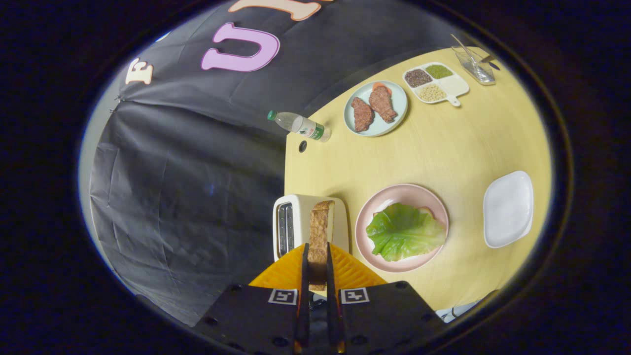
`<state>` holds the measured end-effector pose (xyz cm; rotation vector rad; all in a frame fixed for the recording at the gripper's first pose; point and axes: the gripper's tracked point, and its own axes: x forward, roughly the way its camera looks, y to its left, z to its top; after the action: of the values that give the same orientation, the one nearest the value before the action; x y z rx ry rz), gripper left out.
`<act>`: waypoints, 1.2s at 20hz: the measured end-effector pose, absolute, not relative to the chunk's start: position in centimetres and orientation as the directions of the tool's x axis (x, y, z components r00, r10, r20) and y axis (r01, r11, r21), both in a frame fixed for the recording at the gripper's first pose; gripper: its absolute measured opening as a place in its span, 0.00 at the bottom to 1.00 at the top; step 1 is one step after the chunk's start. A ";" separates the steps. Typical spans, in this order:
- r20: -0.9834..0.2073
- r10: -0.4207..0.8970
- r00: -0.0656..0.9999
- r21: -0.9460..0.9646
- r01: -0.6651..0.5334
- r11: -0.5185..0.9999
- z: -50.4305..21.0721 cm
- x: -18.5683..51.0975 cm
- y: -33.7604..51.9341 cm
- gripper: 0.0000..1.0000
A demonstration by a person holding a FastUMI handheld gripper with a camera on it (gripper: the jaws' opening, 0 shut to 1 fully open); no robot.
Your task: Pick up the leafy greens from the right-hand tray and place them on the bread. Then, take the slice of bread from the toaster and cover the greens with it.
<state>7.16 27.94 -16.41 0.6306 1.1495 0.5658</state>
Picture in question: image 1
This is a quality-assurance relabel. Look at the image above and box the thin metal utensil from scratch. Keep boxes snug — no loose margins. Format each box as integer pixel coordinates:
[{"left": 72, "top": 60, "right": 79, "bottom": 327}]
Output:
[{"left": 450, "top": 34, "right": 478, "bottom": 66}]

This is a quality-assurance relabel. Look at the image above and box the pink round plate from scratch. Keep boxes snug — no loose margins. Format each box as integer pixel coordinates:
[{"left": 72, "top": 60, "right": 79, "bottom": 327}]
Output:
[{"left": 355, "top": 183, "right": 450, "bottom": 273}]

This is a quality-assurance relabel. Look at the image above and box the light blue round plate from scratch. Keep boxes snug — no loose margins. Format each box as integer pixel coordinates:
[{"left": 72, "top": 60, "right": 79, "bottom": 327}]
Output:
[{"left": 344, "top": 80, "right": 409, "bottom": 137}]

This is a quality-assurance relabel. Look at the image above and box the white divided dish with beans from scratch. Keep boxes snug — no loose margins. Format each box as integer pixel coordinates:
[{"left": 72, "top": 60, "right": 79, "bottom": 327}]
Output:
[{"left": 402, "top": 62, "right": 470, "bottom": 107}]

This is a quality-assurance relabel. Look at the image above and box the white square plate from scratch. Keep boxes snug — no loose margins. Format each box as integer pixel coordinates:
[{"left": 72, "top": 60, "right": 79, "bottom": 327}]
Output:
[{"left": 483, "top": 171, "right": 534, "bottom": 249}]

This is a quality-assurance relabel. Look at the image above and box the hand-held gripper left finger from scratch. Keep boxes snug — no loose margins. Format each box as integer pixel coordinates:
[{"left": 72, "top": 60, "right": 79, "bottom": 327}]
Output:
[{"left": 195, "top": 243, "right": 310, "bottom": 355}]

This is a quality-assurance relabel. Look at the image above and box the black backdrop cloth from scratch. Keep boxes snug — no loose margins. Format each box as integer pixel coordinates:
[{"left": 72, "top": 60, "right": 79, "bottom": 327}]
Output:
[{"left": 89, "top": 0, "right": 459, "bottom": 326}]

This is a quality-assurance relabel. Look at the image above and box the brown crust bread slice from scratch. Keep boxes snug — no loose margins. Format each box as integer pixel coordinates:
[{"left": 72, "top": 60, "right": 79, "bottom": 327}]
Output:
[{"left": 308, "top": 200, "right": 335, "bottom": 291}]

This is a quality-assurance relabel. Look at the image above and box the white toaster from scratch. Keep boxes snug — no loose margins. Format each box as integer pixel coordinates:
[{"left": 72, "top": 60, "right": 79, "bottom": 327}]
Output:
[{"left": 273, "top": 194, "right": 351, "bottom": 262}]

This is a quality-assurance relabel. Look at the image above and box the clear plastic water bottle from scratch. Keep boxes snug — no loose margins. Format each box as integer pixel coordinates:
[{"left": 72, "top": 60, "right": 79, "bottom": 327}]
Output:
[{"left": 267, "top": 110, "right": 332, "bottom": 143}]

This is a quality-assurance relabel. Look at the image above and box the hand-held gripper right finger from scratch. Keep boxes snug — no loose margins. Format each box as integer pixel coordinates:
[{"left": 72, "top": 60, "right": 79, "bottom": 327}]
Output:
[{"left": 326, "top": 242, "right": 447, "bottom": 355}]

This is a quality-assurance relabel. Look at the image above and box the brown meat patty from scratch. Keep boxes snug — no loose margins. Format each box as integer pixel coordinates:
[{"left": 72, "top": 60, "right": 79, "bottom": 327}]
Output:
[
  {"left": 351, "top": 97, "right": 375, "bottom": 132},
  {"left": 369, "top": 86, "right": 398, "bottom": 123}
]

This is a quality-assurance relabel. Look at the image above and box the clear glass utensil holder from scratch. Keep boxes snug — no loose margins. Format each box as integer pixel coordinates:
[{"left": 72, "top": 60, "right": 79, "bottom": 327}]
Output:
[{"left": 452, "top": 46, "right": 496, "bottom": 86}]

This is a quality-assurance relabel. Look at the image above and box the green lettuce leaf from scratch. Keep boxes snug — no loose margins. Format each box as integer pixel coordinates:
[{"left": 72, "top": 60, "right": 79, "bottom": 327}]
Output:
[{"left": 366, "top": 203, "right": 447, "bottom": 262}]

